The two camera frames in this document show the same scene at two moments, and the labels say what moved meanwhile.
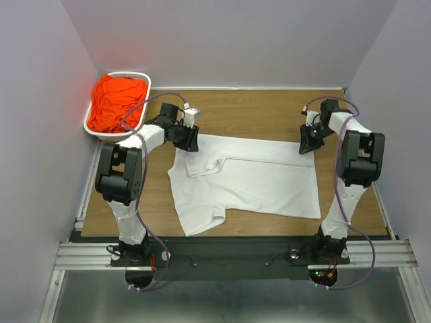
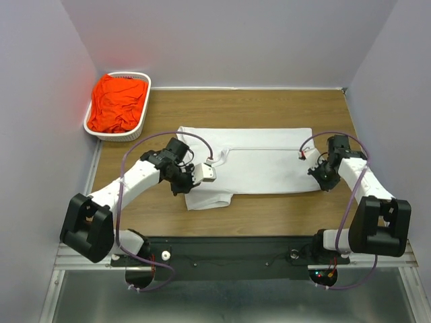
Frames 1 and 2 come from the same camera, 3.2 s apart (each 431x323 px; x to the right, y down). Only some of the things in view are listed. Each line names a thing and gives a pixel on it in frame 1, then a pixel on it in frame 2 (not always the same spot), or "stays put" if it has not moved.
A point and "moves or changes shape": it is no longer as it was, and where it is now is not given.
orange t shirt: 112,99 stays put
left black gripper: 190,141 → 189,184
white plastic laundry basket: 113,136 stays put
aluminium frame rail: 73,256 stays put
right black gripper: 306,142 → 326,186
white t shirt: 229,172 moves or changes shape
